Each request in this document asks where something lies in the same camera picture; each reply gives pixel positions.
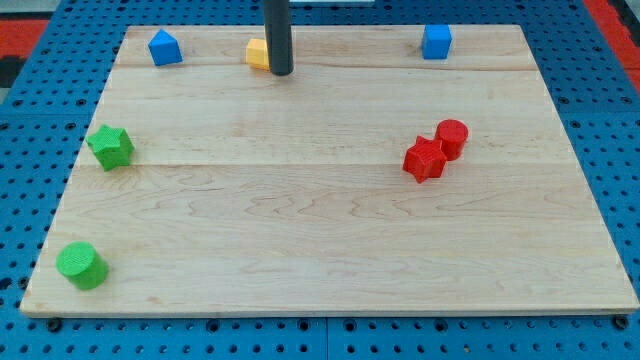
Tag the blue cube block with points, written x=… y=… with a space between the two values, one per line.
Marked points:
x=436 y=42

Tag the blue triangle block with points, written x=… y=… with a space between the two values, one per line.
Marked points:
x=164 y=49

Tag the light wooden board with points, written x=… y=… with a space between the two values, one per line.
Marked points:
x=254 y=195

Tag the red star block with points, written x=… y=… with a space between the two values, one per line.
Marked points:
x=425 y=159

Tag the red cylinder block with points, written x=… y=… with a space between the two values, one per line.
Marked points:
x=453 y=135

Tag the yellow block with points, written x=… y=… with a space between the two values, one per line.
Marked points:
x=256 y=55

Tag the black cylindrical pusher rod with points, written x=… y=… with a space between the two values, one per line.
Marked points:
x=278 y=32

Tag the green star block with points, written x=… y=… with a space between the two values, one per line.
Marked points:
x=111 y=146

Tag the green cylinder block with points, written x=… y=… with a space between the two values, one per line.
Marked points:
x=82 y=265

